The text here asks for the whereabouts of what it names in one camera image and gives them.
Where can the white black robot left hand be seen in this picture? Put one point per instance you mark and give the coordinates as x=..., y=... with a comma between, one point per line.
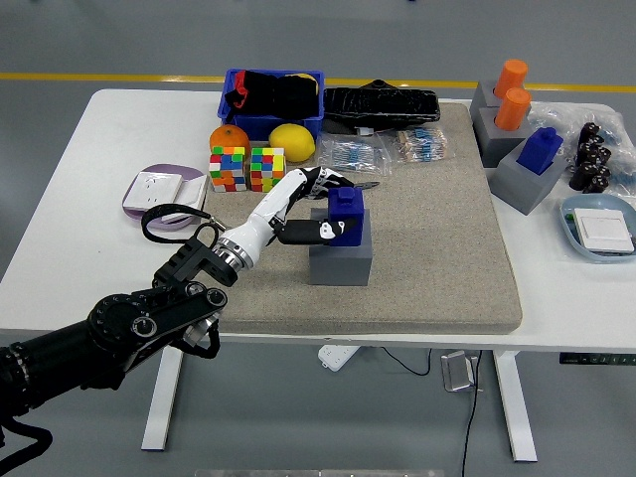
x=268, y=208

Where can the blue square seal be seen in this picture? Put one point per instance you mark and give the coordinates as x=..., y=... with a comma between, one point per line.
x=348, y=208
x=539, y=151

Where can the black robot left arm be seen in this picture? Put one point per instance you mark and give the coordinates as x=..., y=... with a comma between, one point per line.
x=124, y=318

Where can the grey seal holder block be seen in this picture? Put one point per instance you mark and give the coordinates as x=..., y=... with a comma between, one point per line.
x=492, y=144
x=338, y=268
x=517, y=186
x=481, y=99

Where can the orange cylindrical seal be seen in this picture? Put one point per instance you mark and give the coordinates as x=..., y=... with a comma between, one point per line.
x=512, y=74
x=512, y=109

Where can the colourful puzzle cube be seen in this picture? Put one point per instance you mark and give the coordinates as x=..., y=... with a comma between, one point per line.
x=268, y=169
x=227, y=169

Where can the yellow lemon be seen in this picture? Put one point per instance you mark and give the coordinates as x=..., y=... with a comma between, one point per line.
x=293, y=141

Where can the blue plastic bin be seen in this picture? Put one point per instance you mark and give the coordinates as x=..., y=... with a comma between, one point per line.
x=268, y=126

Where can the orange fruit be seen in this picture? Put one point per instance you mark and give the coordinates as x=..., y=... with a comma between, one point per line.
x=226, y=136

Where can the clear bag of blue resistors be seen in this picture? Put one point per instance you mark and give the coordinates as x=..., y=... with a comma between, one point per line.
x=348, y=154

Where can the black silver pocket tool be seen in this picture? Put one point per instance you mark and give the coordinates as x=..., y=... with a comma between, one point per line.
x=367, y=185

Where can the purple tray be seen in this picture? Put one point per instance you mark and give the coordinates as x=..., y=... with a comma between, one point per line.
x=169, y=169

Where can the black cloth with red trim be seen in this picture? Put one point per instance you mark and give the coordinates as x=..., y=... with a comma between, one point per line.
x=278, y=97

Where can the small white connector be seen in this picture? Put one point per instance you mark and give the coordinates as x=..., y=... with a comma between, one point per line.
x=365, y=131

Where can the yellow item in bin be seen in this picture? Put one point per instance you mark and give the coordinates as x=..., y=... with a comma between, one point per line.
x=303, y=76

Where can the grey-brown mat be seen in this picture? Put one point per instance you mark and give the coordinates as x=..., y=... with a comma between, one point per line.
x=422, y=248

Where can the white power strip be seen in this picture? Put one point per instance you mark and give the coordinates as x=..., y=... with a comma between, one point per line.
x=335, y=357

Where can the clear bag of mixed resistors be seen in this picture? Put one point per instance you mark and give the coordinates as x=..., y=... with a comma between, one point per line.
x=422, y=144

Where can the white table leg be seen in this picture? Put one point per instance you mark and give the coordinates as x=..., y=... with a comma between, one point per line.
x=514, y=407
x=164, y=397

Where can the silver metal foot pedal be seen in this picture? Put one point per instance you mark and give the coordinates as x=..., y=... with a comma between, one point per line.
x=457, y=372

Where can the clear plastic bag of parts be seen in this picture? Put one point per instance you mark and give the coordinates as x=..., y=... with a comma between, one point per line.
x=551, y=116

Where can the dark brown capacitor cylinder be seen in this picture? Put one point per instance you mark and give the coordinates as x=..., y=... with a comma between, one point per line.
x=598, y=181
x=602, y=155
x=580, y=175
x=590, y=133
x=585, y=151

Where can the light blue tray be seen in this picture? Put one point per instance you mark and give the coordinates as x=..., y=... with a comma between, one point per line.
x=596, y=201

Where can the black table control panel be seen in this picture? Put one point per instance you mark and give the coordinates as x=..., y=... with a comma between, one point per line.
x=596, y=359

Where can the white wall switch panel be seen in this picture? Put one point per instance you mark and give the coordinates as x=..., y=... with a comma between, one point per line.
x=191, y=194
x=603, y=228

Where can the white wall socket panel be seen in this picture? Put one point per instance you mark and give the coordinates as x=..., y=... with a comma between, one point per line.
x=149, y=191

